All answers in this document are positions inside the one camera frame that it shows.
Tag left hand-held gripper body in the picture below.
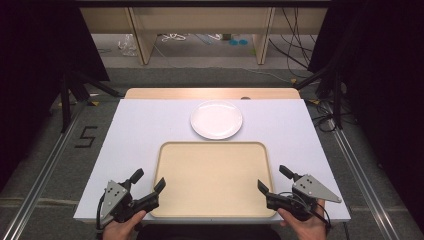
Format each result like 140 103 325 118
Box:
96 179 160 231

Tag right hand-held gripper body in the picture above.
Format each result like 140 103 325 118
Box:
265 173 343 222

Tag person's left hand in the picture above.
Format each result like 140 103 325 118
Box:
101 209 148 240

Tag person's right hand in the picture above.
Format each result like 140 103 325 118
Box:
278 199 328 240

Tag white table cover sheet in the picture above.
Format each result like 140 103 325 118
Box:
73 98 352 224

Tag beige rectangular tray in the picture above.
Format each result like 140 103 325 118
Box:
150 141 277 219

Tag white round plate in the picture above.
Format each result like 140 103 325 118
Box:
189 99 244 141

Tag black tripod stand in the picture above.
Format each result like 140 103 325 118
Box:
293 61 345 130
59 69 122 134

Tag light wooden table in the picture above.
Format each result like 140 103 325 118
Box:
123 87 302 100

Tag clear plastic bag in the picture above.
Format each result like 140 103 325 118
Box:
117 33 139 57

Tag black curtain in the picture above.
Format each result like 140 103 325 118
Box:
0 0 111 193
307 0 424 233

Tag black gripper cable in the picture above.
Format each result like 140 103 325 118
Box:
95 193 106 239
278 191 333 234

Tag black floor cable bundle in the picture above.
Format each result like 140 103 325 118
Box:
308 99 338 133

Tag aluminium floor rail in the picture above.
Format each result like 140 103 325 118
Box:
1 108 86 240
328 119 401 240

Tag hanging black cables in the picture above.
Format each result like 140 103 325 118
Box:
268 7 318 80

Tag light wooden desk frame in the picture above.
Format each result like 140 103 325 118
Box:
79 6 329 66

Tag white coiled cable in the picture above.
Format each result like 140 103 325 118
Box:
161 32 188 43

